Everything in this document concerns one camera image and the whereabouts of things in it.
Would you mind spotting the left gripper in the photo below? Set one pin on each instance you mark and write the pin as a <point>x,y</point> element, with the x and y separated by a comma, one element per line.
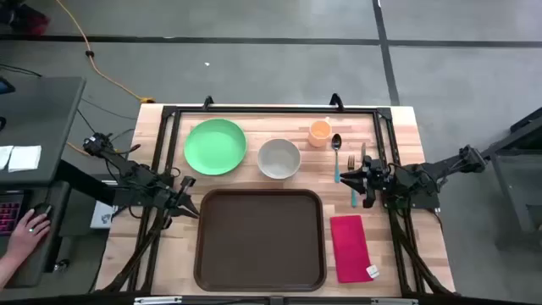
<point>171,197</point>

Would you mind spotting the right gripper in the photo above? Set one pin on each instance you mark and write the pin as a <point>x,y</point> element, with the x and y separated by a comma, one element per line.
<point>377,180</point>

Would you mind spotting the orange ribbed cup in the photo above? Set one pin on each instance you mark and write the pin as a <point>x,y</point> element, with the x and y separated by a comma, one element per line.
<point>319,133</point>

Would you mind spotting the red cloth napkin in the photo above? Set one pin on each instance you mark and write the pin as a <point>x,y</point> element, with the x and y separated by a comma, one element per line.
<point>349,250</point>

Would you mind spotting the green plate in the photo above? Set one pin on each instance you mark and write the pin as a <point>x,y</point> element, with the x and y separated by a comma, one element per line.
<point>215,146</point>

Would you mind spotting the grey bowl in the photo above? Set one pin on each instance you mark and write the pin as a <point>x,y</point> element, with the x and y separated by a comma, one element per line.
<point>279,159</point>

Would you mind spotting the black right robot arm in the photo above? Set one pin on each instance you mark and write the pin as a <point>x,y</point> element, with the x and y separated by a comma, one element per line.
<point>423,174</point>

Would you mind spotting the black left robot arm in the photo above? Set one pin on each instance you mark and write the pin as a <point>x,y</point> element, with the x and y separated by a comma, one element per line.
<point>127,171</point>

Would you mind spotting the person's forearm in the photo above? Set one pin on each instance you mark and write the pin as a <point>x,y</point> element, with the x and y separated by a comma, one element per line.
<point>6,271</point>

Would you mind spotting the brown plastic tray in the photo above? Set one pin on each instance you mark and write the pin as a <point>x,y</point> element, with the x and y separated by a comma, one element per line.
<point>260,241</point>

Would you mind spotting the white box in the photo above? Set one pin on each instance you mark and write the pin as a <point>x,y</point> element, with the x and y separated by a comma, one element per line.
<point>101,217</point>

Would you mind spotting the person's hand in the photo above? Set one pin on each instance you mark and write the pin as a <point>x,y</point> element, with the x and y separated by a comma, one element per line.
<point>25,235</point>

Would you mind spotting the grey metal cart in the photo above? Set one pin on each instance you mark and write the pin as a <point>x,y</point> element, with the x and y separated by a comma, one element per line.
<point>518,178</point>

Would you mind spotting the white paper sheet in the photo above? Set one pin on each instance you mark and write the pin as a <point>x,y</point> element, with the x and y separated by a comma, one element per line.
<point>4,156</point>
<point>24,157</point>

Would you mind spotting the grey desk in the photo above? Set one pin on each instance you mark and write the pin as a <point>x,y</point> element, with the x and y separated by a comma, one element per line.
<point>38,118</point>

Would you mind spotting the backlit keyboard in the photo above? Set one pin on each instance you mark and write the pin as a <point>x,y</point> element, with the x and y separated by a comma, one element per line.
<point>9,212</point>

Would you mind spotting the dark screen device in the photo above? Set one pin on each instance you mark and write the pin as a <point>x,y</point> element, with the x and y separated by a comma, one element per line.
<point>5,86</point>

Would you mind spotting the person's foot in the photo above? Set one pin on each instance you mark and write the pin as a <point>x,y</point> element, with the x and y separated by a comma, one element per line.
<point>31,21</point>

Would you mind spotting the silver metal bracket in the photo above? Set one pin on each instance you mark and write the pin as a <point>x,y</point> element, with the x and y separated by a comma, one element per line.
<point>157,300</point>
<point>394,301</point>

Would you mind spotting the black aluminium table frame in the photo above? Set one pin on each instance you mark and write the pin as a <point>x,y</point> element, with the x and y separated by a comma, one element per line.
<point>275,109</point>

